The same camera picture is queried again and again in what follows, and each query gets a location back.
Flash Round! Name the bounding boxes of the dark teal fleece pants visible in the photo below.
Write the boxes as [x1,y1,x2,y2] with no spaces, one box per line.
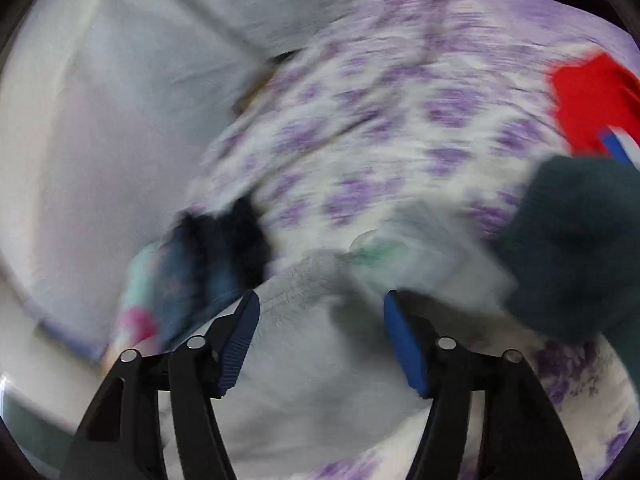
[494,155,640,346]

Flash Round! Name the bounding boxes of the grey fleece sweatpants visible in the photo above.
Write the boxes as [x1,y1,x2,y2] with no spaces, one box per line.
[214,200,514,479]

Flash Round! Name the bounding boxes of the floral pink teal blanket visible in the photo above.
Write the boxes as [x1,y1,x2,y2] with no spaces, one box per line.
[102,240,160,373]

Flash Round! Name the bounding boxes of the purple floral bedspread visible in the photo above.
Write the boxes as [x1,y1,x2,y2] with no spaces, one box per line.
[189,0,639,479]

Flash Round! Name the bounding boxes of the white lace headboard cover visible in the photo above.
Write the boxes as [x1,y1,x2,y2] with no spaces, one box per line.
[1,0,336,361]

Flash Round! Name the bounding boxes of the red garment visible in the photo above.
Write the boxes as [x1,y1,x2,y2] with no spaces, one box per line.
[549,52,639,157]

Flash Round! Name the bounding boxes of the folded dark blue jeans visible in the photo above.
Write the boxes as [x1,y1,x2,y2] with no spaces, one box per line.
[152,196,271,352]

